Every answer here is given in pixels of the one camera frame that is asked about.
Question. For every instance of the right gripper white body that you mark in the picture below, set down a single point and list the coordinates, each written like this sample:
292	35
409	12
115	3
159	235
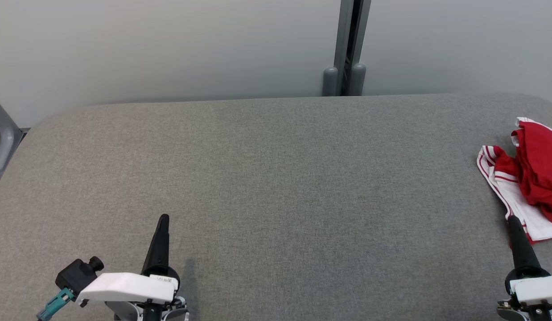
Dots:
539	287

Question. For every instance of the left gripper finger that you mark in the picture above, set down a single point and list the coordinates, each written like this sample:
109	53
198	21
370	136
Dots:
163	249
151	254

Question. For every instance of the dark equipment at left edge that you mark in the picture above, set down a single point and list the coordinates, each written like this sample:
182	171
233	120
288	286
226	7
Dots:
2	147

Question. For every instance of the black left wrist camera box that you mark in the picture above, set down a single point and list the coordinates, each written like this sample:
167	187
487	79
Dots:
77	274

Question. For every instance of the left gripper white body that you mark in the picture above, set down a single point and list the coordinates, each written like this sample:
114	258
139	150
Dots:
129	287

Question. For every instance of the grey metal wall post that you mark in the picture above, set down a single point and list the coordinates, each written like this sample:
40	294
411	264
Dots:
343	31

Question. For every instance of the grey rounded post foot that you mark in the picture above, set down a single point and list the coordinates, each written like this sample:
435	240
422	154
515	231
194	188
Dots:
329	82
357	80

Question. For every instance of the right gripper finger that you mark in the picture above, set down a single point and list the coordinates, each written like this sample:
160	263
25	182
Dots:
528	254
516	249

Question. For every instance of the red and white striped jersey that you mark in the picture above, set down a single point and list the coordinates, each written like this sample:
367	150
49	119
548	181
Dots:
508	196

